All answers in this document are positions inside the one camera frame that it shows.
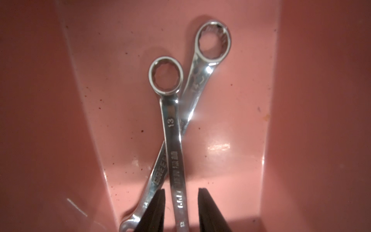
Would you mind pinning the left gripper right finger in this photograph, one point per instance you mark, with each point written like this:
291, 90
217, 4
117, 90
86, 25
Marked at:
210, 217

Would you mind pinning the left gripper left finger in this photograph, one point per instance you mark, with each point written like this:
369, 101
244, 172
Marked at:
153, 218

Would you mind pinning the pink plastic storage box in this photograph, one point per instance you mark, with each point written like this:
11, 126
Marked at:
281, 136

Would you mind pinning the steel wrench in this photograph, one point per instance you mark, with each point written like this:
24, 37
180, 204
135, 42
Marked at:
169, 105
200, 71

